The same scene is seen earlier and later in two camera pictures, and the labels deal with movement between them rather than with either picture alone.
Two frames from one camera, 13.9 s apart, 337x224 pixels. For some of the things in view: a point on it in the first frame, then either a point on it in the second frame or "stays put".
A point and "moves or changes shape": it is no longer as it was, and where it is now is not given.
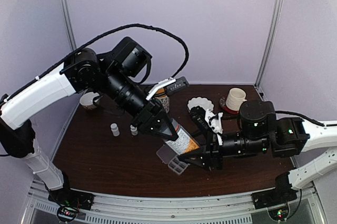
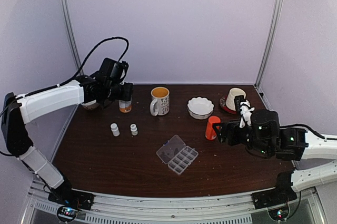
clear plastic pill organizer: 167,155 stays put
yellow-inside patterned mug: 161,95 stays put
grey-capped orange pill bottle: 184,142 moves or changes shape
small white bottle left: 115,129 stays put
